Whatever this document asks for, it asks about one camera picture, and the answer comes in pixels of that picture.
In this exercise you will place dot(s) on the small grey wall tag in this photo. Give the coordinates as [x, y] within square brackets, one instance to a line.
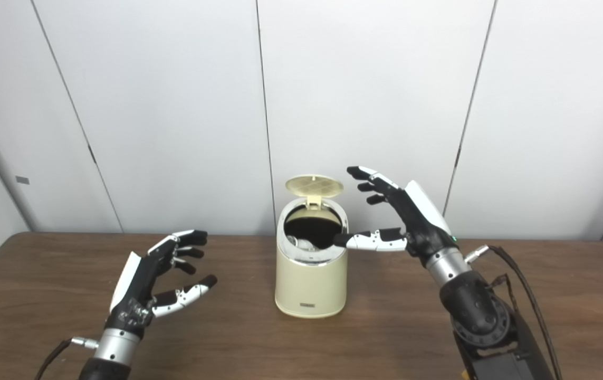
[22, 179]

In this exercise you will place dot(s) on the cream-colored round bin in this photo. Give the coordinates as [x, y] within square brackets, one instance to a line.
[309, 285]

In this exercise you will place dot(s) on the cream round bin lid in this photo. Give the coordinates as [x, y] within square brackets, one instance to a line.
[314, 186]

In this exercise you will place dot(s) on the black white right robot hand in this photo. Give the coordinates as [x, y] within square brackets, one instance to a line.
[422, 227]

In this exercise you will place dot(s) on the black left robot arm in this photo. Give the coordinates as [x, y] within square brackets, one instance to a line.
[114, 351]

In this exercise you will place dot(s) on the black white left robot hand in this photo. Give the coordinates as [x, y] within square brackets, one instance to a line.
[135, 295]

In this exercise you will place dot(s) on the small white plastic bottle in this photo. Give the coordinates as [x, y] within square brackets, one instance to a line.
[303, 244]

